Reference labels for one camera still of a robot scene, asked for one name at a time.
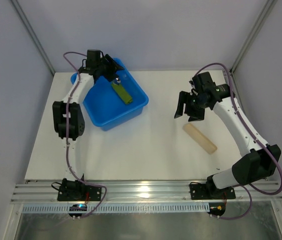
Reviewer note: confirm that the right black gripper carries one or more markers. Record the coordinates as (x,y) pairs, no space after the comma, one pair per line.
(189,104)

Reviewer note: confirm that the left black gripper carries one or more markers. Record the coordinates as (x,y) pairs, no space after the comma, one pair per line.
(109,67)

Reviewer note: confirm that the green paper napkin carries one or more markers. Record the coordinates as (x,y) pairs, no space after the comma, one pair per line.
(122,93)

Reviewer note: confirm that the blue plastic bin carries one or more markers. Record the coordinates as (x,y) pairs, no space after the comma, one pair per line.
(104,107)

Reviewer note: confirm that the beige cutlery tray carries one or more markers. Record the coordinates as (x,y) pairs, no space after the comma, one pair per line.
(204,142)

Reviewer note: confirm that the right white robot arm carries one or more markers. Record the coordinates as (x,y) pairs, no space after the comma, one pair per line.
(224,179)

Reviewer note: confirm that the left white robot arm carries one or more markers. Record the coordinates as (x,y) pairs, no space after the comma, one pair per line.
(68,119)

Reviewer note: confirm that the right aluminium side rail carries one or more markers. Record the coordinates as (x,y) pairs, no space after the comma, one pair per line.
(255,161)

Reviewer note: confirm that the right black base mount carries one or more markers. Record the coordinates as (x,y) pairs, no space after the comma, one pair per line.
(198,191)

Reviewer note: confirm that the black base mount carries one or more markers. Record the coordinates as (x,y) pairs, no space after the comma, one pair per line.
(69,191)
(198,191)

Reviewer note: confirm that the white slotted cable duct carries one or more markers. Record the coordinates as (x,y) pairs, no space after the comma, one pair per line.
(116,208)

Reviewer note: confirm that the left aluminium frame post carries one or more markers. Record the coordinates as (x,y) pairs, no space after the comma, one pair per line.
(32,34)

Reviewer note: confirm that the aluminium frame post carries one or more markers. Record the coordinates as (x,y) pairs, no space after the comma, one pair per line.
(32,34)
(253,33)

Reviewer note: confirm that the right aluminium frame post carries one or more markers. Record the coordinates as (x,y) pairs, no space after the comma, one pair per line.
(253,33)

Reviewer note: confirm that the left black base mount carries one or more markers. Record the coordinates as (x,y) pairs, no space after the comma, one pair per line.
(69,191)

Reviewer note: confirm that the aluminium front rail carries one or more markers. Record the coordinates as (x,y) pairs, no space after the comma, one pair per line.
(134,191)

